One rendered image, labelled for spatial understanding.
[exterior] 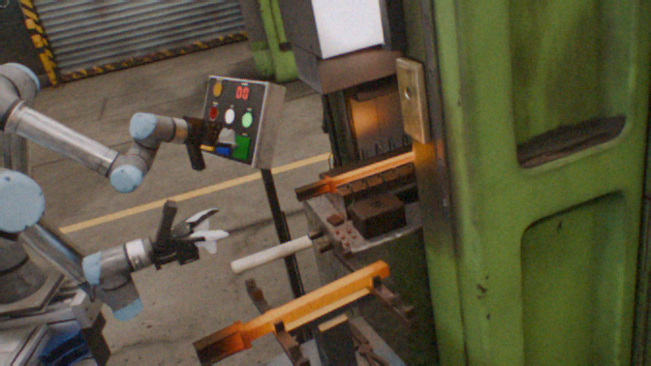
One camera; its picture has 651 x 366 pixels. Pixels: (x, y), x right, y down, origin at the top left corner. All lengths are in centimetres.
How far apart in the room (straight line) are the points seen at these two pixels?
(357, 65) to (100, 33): 815
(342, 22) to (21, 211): 78
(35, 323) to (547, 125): 151
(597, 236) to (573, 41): 49
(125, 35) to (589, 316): 845
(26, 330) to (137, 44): 773
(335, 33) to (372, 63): 15
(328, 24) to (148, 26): 812
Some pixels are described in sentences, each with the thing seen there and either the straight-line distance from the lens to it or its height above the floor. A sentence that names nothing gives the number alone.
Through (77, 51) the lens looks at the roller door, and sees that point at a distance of 947.
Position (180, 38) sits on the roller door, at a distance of 936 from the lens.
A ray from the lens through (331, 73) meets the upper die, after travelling 136.
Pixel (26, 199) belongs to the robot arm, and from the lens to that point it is 132.
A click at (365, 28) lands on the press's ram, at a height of 141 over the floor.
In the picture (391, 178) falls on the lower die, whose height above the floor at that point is 99.
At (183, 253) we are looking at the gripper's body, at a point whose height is 96.
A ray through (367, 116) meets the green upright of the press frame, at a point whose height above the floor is 108.
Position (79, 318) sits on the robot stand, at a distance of 186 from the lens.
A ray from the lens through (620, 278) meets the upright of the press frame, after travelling 154.
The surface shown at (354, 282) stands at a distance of 112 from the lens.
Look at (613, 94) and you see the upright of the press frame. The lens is 134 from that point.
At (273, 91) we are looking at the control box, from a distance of 186.
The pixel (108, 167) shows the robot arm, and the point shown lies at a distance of 162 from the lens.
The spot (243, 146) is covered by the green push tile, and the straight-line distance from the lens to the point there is 188.
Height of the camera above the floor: 167
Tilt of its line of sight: 26 degrees down
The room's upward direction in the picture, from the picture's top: 12 degrees counter-clockwise
